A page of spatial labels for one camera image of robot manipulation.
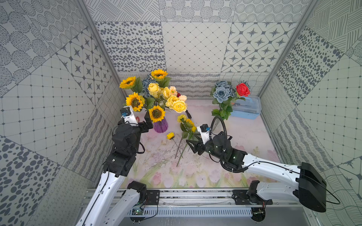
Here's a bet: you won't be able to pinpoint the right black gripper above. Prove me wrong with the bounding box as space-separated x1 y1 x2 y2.
187 133 226 162

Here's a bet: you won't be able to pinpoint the yellow carnation flower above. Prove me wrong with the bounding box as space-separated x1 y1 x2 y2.
177 115 188 123

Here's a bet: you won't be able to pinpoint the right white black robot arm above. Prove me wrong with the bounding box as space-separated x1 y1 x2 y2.
186 122 329 212

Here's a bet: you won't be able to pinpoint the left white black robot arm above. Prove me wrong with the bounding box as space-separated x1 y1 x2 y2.
77 121 153 226

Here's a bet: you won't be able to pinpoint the clear glass vase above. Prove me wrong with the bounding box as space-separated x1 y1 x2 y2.
212 116 223 134

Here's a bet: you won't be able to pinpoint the purple ribbed vase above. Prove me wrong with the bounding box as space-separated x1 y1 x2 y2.
153 118 168 133

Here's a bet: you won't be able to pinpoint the left bouquet yellow flowers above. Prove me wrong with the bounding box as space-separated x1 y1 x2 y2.
119 69 188 123

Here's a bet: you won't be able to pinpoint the blue grey roses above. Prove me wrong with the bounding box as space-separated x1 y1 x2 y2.
210 81 237 104

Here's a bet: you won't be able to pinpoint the blue plastic storage box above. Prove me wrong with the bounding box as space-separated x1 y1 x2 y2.
231 96 262 120

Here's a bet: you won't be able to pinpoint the red rose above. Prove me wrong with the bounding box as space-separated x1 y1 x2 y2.
236 83 251 97

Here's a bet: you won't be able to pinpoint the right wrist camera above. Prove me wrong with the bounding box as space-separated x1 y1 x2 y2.
197 124 210 145

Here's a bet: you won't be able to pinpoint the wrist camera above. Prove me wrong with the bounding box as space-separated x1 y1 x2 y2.
197 124 210 145
120 106 138 124

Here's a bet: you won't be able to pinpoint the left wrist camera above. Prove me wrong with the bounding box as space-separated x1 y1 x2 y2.
120 106 138 124

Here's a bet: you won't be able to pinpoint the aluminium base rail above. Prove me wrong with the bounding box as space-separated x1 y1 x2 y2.
80 188 303 208

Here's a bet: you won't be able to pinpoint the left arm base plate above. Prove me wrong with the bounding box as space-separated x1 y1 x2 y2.
127 181 160 205

